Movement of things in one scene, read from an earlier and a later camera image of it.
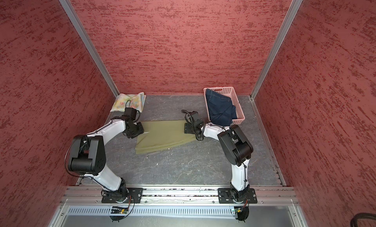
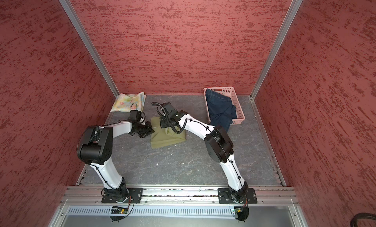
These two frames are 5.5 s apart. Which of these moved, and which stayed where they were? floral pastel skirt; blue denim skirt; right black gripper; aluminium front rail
Moved: right black gripper
Stayed: floral pastel skirt; blue denim skirt; aluminium front rail
